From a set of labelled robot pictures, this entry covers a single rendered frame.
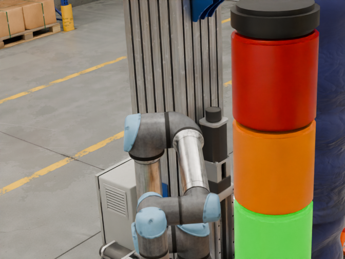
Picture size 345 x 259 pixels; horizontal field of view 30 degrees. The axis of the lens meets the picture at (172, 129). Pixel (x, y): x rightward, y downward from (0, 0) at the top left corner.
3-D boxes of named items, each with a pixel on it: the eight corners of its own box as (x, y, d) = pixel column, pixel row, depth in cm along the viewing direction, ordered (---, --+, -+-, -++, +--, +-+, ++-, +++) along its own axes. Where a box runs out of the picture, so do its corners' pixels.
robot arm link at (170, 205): (177, 213, 177) (180, 234, 167) (137, 216, 177) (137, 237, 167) (176, 187, 174) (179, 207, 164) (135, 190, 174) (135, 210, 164)
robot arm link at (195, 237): (212, 258, 222) (211, 224, 216) (173, 261, 221) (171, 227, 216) (208, 239, 233) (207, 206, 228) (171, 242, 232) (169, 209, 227)
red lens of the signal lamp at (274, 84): (294, 139, 36) (296, 46, 34) (216, 123, 38) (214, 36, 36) (329, 109, 39) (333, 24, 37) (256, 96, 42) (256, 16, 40)
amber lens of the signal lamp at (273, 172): (292, 225, 38) (294, 142, 36) (218, 204, 40) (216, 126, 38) (326, 189, 41) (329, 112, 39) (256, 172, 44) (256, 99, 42)
